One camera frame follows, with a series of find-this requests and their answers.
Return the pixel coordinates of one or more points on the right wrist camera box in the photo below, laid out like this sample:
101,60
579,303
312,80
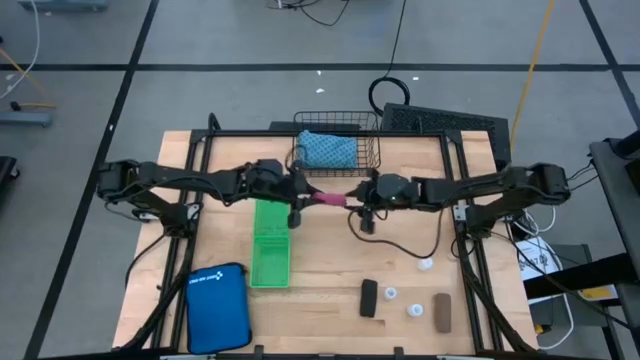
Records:
367,221

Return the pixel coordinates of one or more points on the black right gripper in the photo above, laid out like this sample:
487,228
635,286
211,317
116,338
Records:
392,190

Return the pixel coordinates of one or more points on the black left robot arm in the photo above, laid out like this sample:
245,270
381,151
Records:
165,177

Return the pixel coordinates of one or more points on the pink bandage roll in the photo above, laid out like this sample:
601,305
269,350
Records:
332,199

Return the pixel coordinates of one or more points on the blue first aid pouch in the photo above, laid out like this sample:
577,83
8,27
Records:
217,310

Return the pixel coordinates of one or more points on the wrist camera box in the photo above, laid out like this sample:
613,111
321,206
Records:
367,221
294,219

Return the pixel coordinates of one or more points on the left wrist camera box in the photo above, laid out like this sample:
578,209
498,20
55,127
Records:
294,219

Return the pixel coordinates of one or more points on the black metal table frame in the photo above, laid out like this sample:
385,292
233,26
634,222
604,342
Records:
240,134

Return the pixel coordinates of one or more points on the black rectangular block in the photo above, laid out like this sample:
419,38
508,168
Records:
368,297

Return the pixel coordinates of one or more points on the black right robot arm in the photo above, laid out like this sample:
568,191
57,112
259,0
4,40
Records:
500,185

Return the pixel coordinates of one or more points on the blue flower-print cloth pouch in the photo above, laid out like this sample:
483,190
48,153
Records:
327,150

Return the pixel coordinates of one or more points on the white printed paper box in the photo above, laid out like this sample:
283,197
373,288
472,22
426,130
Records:
537,260

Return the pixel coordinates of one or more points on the green slotted plastic tray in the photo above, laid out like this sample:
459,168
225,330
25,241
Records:
270,250

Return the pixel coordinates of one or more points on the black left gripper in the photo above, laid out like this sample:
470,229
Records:
272,180

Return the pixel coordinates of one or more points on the black side cart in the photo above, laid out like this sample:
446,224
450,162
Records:
620,200

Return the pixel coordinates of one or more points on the white bottle cap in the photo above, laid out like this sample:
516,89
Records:
425,264

